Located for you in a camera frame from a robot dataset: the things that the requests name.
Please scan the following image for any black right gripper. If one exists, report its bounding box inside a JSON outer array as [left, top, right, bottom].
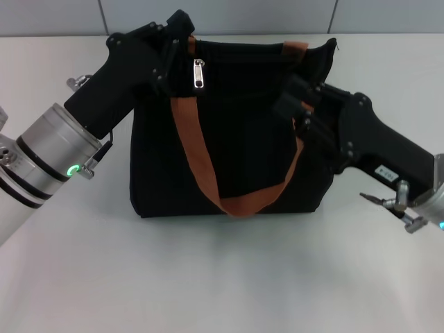
[[273, 74, 437, 201]]

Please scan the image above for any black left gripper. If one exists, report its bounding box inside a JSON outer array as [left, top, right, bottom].
[[64, 9, 196, 140]]

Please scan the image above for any silver zipper pull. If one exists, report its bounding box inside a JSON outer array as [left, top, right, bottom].
[[191, 58, 206, 92]]

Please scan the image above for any black bag with orange handles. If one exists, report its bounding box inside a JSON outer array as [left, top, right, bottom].
[[128, 34, 339, 219]]

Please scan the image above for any right gripper cable with connectors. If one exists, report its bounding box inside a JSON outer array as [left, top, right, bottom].
[[359, 179, 428, 234]]

